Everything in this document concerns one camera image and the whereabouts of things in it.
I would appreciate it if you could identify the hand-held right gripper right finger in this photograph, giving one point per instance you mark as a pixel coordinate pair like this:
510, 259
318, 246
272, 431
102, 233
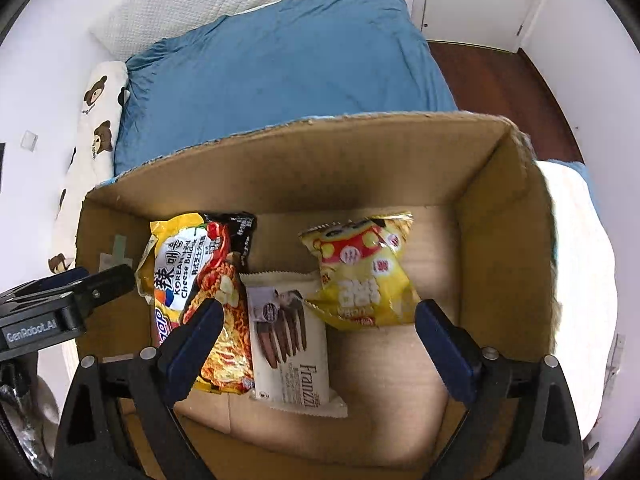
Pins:
440, 340

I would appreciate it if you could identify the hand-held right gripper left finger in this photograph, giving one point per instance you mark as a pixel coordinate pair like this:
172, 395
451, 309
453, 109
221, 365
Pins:
197, 345

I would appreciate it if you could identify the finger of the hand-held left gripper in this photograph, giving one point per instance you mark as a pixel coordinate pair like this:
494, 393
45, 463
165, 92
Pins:
110, 282
60, 280

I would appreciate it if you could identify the white biscuit packet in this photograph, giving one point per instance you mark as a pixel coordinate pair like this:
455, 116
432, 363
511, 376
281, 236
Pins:
290, 340

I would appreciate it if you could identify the printed cardboard box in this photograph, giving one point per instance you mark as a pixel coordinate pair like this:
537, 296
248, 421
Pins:
350, 185

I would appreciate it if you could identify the instant noodle packet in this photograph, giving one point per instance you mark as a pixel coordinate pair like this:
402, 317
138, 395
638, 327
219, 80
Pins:
200, 270

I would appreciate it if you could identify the yellow snack packet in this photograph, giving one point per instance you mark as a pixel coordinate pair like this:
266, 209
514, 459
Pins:
365, 270

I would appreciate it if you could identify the bear print pillow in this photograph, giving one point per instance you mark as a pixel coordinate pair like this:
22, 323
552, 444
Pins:
95, 135

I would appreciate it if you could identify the white cloth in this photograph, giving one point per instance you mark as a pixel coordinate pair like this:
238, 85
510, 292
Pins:
580, 270

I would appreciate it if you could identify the blue blanket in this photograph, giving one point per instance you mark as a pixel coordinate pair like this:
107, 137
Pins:
280, 70

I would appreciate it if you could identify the white wall switch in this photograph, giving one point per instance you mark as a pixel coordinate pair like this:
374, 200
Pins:
29, 140

